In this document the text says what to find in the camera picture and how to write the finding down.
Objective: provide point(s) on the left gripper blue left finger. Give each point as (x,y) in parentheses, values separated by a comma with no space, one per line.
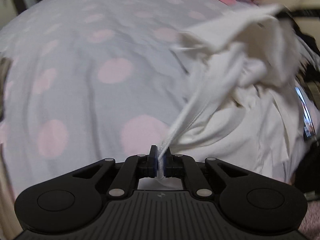
(132,170)

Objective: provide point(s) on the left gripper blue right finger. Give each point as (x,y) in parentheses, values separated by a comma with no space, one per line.
(188,171)

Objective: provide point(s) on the white t-shirt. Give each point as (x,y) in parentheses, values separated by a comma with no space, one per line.
(243,103)

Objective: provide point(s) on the grey pink-dotted bed sheet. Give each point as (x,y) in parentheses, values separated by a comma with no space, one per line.
(91,79)

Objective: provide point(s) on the smartphone with lit screen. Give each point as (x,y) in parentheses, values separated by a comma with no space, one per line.
(309,129)

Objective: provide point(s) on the pink fluffy rug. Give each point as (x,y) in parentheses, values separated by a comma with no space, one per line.
(310,226)

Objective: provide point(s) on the black garment by headboard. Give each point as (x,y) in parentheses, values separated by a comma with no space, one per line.
(309,64)

